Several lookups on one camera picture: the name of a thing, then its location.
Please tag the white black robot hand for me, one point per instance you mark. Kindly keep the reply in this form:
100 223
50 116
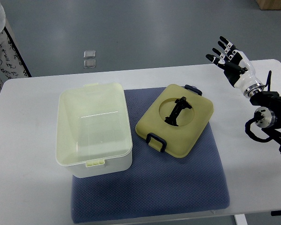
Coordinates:
237 68

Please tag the yellow box lid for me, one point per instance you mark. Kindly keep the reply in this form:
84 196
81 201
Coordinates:
175 120

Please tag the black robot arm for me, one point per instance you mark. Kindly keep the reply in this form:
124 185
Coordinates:
267 116

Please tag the cardboard box corner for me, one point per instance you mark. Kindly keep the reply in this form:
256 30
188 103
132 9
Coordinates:
269 4

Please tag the white storage box base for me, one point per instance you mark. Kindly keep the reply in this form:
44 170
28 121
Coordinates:
93 130

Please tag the blue grey cushion mat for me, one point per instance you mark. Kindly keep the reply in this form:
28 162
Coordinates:
155 184

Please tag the upper floor socket plate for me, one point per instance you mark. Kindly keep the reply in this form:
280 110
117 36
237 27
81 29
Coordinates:
89 54

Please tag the white table leg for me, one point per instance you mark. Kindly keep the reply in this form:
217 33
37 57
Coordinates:
240 219

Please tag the black table control panel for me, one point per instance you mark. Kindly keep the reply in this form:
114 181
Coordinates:
276 213

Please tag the patterned white fabric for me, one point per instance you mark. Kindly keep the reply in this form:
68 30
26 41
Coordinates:
12 64

